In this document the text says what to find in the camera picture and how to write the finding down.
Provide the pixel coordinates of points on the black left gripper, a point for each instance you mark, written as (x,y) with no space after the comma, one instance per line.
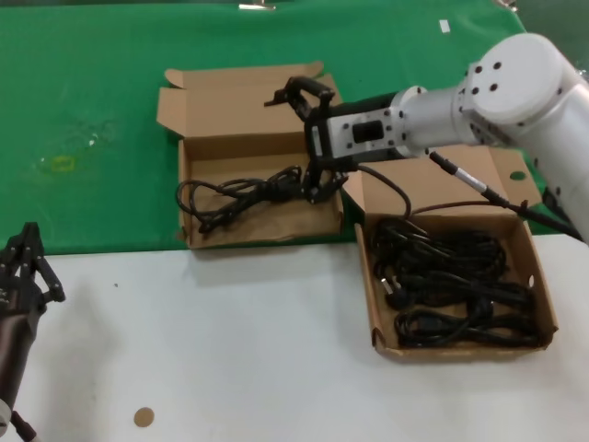
(18,299)

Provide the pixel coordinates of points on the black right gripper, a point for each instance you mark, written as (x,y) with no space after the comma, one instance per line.
(324,138)

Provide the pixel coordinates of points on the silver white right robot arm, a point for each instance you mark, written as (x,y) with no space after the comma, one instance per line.
(515,83)

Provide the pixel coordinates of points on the cardboard box with oval hole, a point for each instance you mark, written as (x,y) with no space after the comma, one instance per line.
(257,221)

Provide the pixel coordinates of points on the cardboard box with round hole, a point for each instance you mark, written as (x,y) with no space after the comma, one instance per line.
(442,189)

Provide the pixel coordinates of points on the silver metal cloth clip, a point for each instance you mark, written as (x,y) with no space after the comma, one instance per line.
(506,3)
(257,6)

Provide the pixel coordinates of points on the white tape strip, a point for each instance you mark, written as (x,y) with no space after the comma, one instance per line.
(444,26)

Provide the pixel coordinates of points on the round brown cardboard disc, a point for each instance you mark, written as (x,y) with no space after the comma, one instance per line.
(143,417)

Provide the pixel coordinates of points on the green table cloth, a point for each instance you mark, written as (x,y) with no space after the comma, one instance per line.
(92,69)

